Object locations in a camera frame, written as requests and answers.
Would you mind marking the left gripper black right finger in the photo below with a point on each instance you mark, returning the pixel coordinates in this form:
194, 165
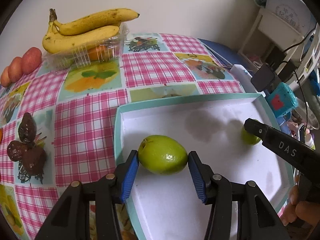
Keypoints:
256, 217

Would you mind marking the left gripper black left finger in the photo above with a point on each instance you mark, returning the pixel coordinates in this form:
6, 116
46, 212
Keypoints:
69, 218

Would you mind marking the small green lime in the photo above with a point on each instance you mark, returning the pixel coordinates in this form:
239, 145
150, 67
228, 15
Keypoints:
249, 138

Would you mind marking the large green mango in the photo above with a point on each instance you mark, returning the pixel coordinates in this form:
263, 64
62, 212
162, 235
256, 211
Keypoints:
163, 155

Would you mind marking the small tangerine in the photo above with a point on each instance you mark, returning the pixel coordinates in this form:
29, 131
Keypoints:
1, 135

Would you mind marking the person's right hand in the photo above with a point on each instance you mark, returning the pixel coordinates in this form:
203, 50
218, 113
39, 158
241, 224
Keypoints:
306, 211

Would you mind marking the right dark avocado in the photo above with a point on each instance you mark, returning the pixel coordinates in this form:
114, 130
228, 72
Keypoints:
33, 161

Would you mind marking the dark avocado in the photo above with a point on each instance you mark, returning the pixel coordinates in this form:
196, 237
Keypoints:
16, 150
33, 161

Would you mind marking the teal rimmed white tray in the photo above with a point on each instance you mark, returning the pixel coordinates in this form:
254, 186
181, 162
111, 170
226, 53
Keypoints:
167, 207

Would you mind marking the left dark avocado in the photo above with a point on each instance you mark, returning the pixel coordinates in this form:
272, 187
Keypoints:
16, 150

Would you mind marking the black charger block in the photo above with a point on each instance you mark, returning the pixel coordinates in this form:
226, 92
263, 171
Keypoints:
263, 78

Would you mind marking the pink checkered fruit tablecloth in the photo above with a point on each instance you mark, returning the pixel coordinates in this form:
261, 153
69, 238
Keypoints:
75, 110

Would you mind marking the upper dark passion fruit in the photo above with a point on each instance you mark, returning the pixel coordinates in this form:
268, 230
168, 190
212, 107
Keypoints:
27, 128

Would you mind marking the white power adapter box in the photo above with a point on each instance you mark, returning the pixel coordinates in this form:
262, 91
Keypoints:
241, 73

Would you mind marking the white shelf unit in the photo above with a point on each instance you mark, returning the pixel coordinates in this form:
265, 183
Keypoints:
285, 27

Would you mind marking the blue checkered under cloth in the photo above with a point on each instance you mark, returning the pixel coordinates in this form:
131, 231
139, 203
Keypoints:
225, 55

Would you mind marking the small pale red apple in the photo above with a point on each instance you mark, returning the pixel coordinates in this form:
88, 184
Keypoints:
5, 79

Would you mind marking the middle red apple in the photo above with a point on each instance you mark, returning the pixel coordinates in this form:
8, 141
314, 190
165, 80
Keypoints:
15, 71

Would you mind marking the large red apple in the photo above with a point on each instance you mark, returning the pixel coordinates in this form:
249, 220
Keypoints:
31, 60

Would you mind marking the orange in plastic container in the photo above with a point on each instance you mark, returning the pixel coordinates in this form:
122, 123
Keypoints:
99, 53

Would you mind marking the clear plastic fruit container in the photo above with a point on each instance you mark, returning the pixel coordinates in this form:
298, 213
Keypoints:
77, 57

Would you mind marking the lower yellow banana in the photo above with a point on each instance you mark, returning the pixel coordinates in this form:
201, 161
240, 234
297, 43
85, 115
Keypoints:
54, 42

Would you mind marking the yellow banana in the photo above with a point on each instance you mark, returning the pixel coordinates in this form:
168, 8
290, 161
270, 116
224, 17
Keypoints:
93, 21
54, 42

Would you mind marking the upper yellow banana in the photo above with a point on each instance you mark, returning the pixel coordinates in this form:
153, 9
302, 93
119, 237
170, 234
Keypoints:
93, 21

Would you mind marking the teal toy camera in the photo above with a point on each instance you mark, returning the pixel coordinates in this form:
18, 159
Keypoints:
282, 100

